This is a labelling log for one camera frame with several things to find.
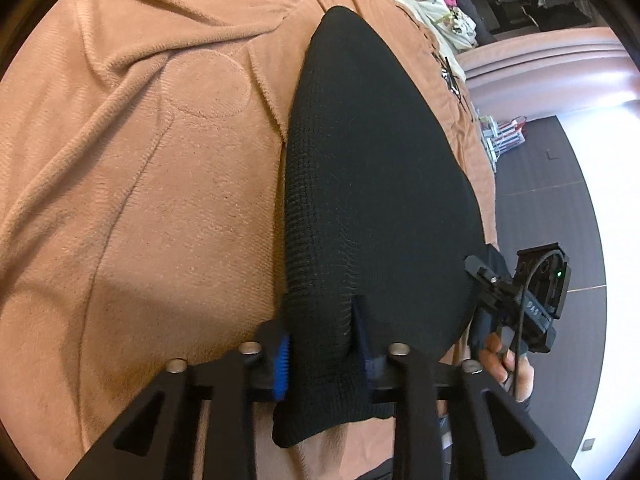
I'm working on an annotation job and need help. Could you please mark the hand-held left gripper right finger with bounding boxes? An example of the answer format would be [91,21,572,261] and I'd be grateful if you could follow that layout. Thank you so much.
[350,296,583,480]

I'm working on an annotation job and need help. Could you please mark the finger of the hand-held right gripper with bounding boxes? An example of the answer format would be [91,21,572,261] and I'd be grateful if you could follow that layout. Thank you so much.
[469,307,496,358]
[464,254,503,291]

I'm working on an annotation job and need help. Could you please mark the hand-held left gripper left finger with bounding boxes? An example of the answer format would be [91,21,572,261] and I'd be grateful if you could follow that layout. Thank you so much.
[65,320,293,480]

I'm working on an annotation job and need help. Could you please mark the black pants with white print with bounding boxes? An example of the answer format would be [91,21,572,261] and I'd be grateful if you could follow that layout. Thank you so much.
[271,5,485,450]

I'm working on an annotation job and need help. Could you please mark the person's right hand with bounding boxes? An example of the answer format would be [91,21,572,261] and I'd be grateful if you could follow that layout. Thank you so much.
[479,332,536,405]

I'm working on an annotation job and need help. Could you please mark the pink curtain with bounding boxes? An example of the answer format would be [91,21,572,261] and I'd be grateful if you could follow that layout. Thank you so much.
[460,25,640,123]

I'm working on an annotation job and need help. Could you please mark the brown blanket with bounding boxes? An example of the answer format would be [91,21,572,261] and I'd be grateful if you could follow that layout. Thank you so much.
[0,0,501,480]

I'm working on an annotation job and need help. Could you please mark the tangled black cables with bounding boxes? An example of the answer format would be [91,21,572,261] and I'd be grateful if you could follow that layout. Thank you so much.
[437,55,468,101]

